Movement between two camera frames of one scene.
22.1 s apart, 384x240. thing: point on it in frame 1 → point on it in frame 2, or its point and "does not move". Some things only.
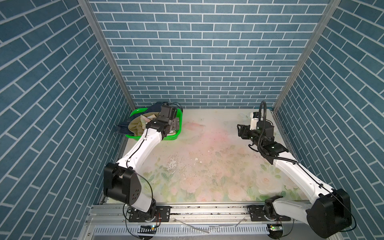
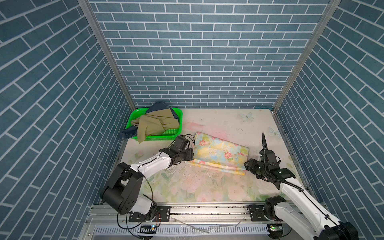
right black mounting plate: x=257 y=214 does not move
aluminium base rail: x=230 y=215 does not move
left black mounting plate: x=163 y=214 does not move
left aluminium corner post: x=87 y=8 does not move
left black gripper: x=173 y=124 → x=190 y=154
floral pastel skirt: x=144 y=119 → x=214 y=152
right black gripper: x=245 y=129 → x=250 y=165
